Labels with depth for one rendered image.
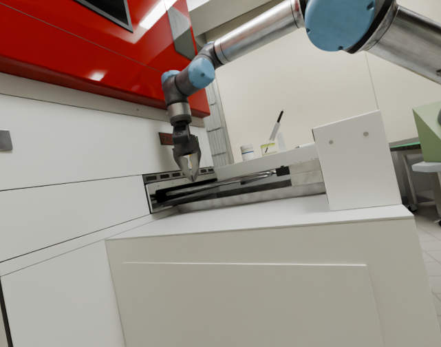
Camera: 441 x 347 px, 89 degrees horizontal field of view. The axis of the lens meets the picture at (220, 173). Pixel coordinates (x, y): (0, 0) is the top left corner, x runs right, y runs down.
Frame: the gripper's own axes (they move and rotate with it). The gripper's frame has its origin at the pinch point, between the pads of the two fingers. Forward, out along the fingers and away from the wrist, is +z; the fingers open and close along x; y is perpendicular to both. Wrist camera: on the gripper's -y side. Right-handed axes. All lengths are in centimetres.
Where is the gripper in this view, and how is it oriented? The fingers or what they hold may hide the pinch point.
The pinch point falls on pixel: (192, 177)
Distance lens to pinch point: 72.5
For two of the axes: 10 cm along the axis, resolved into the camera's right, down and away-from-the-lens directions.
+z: 2.1, 9.8, -0.2
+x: -9.8, 2.1, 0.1
